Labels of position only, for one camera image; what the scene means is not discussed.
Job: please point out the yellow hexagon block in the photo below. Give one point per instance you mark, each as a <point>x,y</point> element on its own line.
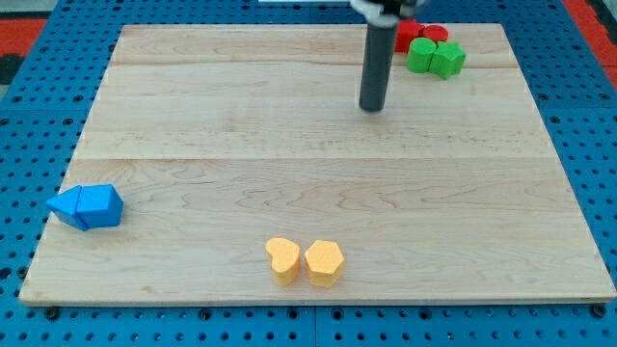
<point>324,261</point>

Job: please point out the blue triangle block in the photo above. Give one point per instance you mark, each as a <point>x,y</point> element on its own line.
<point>64,206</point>

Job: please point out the red star block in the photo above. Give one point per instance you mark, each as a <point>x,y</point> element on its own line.
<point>407,31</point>

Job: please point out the red circle block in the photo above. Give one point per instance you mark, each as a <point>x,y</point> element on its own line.
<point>435,32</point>

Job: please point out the yellow heart block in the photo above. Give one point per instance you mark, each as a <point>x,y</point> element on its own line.
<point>284,259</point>

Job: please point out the green circle block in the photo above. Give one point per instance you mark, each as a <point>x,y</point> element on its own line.
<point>420,55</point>

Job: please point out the light wooden board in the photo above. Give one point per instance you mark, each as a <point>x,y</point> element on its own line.
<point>221,137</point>

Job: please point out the green star block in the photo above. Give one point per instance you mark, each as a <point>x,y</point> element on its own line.
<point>448,59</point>

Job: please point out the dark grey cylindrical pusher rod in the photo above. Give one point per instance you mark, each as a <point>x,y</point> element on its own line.
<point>377,58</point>

